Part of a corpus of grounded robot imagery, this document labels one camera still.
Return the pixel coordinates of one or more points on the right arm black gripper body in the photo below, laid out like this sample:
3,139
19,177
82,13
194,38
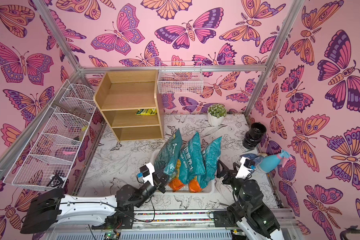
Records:
228,176

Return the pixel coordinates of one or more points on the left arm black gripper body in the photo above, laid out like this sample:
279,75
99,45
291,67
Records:
157,185

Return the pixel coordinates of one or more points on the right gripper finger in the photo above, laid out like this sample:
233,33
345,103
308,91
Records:
236,167
222,170

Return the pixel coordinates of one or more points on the dark green soil bag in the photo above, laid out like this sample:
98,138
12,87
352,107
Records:
168,155

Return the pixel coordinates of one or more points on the teal orange fertilizer bag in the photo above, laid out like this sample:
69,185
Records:
211,154
190,163

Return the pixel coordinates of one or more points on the small yellow packet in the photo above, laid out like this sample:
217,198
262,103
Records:
146,112

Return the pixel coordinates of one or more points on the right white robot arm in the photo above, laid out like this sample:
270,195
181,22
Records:
248,212

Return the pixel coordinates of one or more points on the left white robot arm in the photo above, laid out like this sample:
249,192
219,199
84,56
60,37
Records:
54,208

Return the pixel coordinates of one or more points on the wooden three-tier shelf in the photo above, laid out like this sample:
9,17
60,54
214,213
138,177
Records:
121,94

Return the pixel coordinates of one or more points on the white plastic basket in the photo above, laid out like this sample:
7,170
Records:
184,191

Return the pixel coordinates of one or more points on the stacked black plant pots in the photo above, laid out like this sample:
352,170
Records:
254,135

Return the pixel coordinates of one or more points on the teal spray bottle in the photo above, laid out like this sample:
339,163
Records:
270,162

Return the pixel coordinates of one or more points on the potted green succulent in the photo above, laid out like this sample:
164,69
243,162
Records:
216,114

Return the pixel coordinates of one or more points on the black item in rack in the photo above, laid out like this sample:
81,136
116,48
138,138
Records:
56,181

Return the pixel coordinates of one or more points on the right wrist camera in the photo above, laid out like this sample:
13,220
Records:
246,168

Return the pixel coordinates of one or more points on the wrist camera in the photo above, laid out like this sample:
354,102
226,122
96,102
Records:
246,168
146,173

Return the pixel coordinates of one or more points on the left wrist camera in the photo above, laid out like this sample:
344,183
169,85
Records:
146,173

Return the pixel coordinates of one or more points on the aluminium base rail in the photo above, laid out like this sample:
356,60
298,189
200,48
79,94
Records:
165,225

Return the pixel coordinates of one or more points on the white wire wall basket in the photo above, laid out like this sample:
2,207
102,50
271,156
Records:
180,77

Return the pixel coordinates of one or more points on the white wire basket rack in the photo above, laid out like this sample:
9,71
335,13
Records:
58,144

